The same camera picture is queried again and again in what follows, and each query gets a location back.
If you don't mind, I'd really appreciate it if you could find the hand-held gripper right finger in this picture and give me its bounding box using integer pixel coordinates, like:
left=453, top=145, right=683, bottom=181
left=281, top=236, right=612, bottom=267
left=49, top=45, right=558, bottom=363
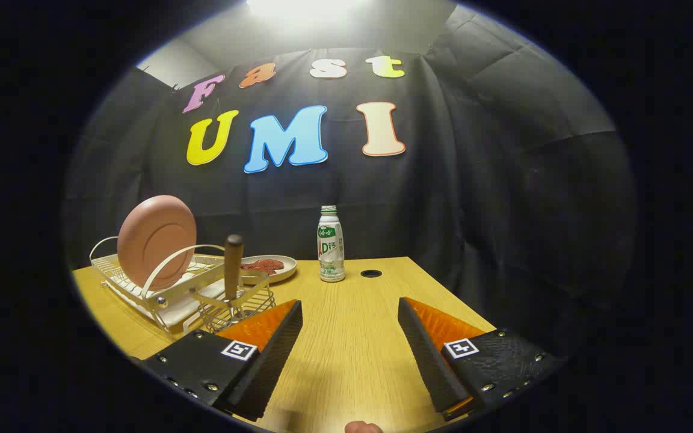
left=398, top=296, right=564, bottom=420

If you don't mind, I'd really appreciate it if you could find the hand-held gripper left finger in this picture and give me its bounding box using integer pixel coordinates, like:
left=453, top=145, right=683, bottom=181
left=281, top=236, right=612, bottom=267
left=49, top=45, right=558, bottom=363
left=132, top=299, right=303, bottom=422

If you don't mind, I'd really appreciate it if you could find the wire cutlery basket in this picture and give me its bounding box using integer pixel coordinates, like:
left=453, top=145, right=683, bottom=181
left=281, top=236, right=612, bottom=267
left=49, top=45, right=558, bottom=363
left=190, top=283, right=276, bottom=333

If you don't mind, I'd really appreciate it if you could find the wooden-handled spoon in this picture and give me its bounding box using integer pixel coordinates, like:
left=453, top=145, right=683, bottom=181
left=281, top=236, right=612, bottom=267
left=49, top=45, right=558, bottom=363
left=224, top=234, right=245, bottom=319

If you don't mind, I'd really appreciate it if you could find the white wire dish rack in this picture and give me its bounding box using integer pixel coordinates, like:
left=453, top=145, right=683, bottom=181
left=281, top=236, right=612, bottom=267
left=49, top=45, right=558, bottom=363
left=89, top=236, right=245, bottom=335

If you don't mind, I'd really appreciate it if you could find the pink plate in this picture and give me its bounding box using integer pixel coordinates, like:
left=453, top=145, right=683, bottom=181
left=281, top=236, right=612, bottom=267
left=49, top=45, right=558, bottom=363
left=117, top=195, right=198, bottom=290

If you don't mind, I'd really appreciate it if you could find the beige round plate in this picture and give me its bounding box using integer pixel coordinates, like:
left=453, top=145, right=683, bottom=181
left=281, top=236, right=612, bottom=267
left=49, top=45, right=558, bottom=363
left=239, top=255, right=298, bottom=286

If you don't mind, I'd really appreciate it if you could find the white drink bottle green cap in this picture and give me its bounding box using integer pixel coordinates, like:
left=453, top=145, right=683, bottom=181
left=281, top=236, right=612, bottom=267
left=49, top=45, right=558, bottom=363
left=317, top=205, right=345, bottom=283

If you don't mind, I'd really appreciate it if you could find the black backdrop cloth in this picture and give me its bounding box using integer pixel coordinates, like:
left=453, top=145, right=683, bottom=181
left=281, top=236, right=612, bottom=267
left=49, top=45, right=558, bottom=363
left=64, top=6, right=639, bottom=361

